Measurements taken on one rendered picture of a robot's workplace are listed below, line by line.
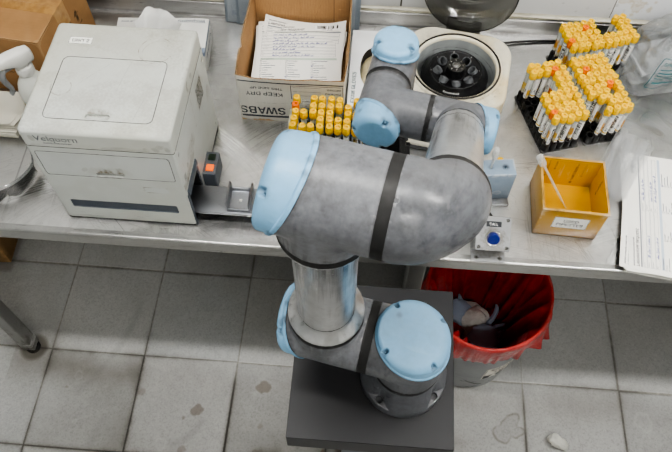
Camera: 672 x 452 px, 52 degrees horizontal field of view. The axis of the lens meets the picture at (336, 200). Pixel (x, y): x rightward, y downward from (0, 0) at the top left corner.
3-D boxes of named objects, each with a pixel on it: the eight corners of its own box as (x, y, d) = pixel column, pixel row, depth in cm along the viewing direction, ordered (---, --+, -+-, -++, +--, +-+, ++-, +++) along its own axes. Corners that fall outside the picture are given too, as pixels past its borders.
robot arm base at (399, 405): (450, 415, 120) (459, 402, 111) (363, 420, 120) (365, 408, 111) (439, 331, 127) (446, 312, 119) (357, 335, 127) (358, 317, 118)
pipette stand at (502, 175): (461, 208, 150) (469, 182, 141) (457, 181, 154) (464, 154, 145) (507, 206, 150) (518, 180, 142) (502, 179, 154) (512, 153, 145)
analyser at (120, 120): (67, 217, 148) (13, 129, 123) (100, 116, 163) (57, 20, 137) (210, 226, 147) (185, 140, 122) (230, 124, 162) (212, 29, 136)
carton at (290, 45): (239, 119, 162) (231, 75, 150) (256, 32, 178) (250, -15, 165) (345, 126, 162) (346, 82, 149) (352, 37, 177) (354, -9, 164)
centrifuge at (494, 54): (386, 144, 159) (390, 110, 148) (408, 52, 174) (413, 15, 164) (491, 164, 156) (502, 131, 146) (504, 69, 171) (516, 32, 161)
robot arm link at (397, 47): (366, 53, 108) (378, 16, 113) (363, 100, 118) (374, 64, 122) (415, 63, 107) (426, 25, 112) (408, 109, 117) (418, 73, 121)
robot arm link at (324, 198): (363, 384, 112) (385, 231, 65) (274, 360, 114) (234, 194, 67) (380, 316, 118) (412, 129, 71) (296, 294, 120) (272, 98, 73)
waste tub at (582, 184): (530, 233, 147) (542, 209, 138) (528, 181, 154) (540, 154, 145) (594, 240, 146) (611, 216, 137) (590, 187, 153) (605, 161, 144)
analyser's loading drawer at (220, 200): (180, 215, 146) (175, 202, 142) (186, 189, 150) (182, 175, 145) (277, 221, 145) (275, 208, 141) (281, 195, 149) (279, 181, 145)
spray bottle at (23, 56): (26, 141, 159) (-19, 68, 138) (38, 111, 163) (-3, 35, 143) (62, 144, 158) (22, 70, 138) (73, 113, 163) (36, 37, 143)
